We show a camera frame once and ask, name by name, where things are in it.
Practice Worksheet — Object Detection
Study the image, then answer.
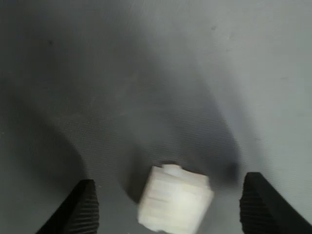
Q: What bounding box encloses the small white plastic terminal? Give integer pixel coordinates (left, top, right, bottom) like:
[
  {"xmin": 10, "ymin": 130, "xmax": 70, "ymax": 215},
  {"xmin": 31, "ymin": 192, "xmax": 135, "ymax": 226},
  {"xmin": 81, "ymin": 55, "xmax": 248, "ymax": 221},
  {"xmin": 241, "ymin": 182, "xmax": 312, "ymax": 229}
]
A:
[{"xmin": 136, "ymin": 163, "xmax": 215, "ymax": 234}]

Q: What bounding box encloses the dark grey mat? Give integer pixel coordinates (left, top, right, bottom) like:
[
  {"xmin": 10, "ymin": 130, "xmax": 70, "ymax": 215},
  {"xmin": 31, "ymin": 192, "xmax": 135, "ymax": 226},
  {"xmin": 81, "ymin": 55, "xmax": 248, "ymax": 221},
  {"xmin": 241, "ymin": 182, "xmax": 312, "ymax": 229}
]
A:
[{"xmin": 0, "ymin": 0, "xmax": 312, "ymax": 234}]

